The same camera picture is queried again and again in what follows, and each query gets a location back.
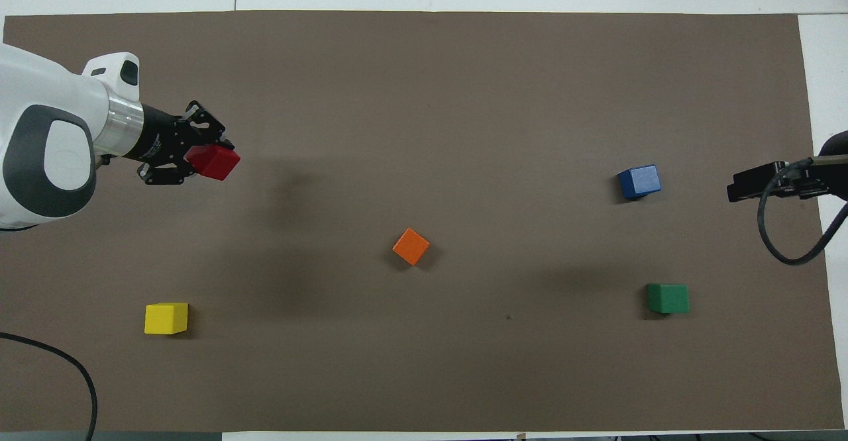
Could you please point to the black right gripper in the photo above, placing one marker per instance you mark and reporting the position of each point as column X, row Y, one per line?
column 831, row 173

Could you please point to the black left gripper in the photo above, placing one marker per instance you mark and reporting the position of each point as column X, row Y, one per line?
column 159, row 140

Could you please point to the red wooden block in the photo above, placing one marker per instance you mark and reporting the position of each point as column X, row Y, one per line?
column 215, row 163

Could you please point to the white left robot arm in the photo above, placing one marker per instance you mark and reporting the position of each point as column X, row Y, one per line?
column 46, row 130

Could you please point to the blue wooden block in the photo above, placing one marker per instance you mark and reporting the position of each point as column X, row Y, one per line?
column 640, row 181

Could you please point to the green wooden block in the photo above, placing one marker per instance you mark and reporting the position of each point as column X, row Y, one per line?
column 668, row 298

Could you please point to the yellow wooden block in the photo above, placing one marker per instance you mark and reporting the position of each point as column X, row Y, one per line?
column 165, row 318

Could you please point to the orange wooden block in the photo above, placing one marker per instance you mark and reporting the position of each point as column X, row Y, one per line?
column 411, row 246

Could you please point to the brown table mat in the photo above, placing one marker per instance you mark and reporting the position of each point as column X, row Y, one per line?
column 424, row 97

